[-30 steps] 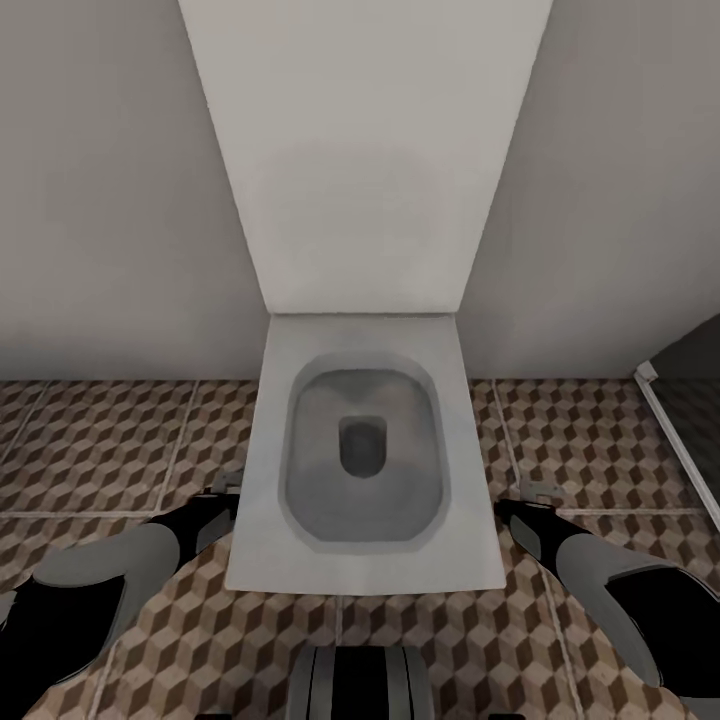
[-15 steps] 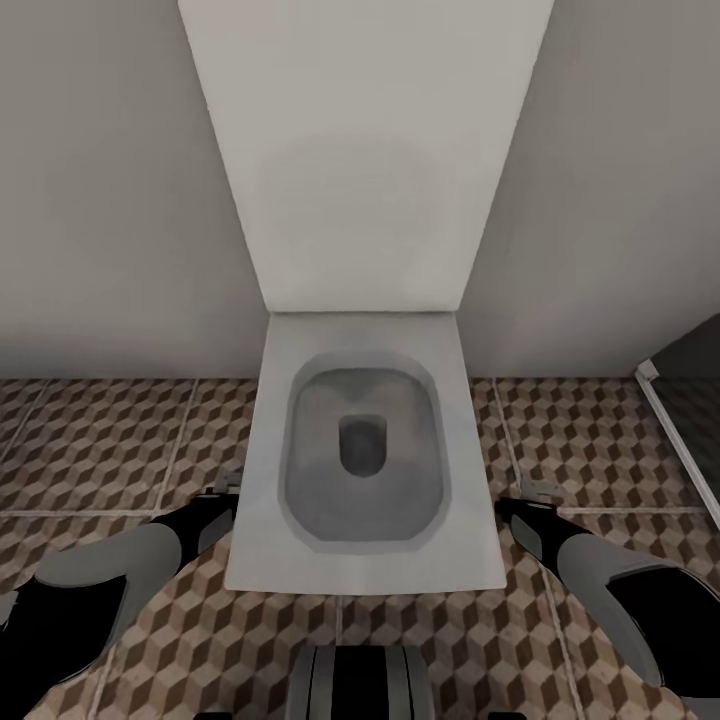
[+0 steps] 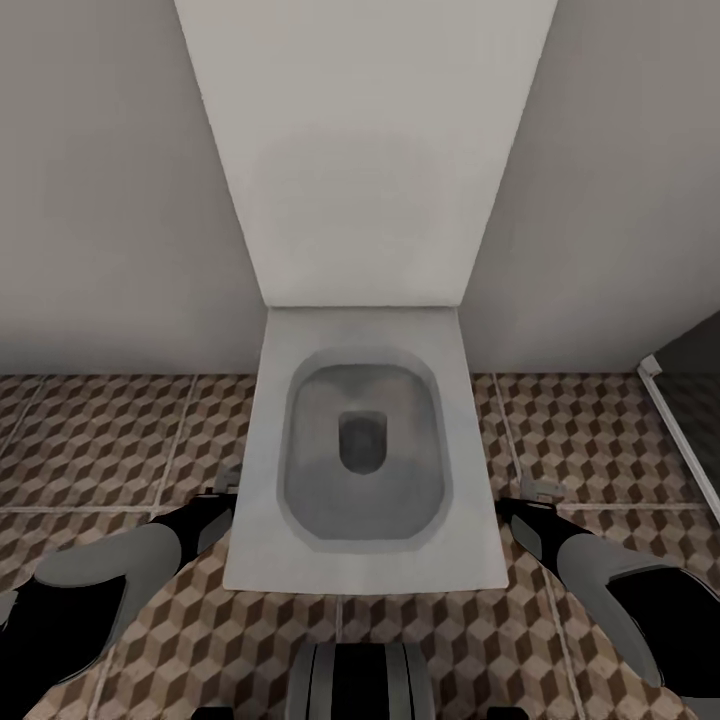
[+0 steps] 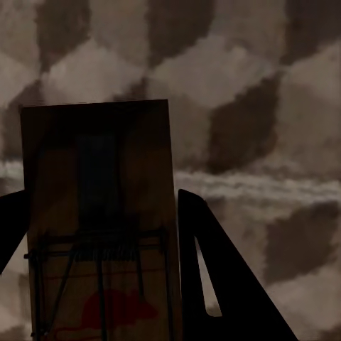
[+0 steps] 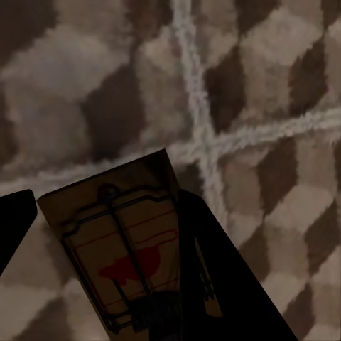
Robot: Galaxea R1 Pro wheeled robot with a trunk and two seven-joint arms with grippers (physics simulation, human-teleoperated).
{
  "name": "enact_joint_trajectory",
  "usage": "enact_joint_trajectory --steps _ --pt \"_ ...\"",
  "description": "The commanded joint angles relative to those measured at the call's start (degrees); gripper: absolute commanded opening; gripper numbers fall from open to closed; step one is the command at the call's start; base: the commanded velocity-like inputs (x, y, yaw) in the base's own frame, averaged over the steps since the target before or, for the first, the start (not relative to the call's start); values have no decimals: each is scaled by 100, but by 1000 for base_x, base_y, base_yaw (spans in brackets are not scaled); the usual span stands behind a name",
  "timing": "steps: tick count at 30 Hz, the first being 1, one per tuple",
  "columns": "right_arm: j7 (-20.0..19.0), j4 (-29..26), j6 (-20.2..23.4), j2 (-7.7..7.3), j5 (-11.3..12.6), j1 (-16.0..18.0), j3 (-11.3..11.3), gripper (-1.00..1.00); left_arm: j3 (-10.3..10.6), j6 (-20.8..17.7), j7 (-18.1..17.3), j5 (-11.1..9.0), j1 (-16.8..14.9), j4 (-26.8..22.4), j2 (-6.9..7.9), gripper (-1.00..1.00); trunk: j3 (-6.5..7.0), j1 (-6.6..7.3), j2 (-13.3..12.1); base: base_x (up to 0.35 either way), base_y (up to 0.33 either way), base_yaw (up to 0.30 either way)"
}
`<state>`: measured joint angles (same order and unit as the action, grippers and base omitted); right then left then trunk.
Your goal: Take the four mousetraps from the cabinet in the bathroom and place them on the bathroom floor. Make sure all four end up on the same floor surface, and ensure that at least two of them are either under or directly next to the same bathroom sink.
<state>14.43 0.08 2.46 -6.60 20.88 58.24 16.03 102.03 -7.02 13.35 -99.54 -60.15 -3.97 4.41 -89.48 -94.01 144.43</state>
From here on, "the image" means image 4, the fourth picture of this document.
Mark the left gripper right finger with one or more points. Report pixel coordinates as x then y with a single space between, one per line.
248 314

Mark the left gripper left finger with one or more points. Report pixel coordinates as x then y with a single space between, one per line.
14 223

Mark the mousetrap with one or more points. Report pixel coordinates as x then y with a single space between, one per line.
103 242

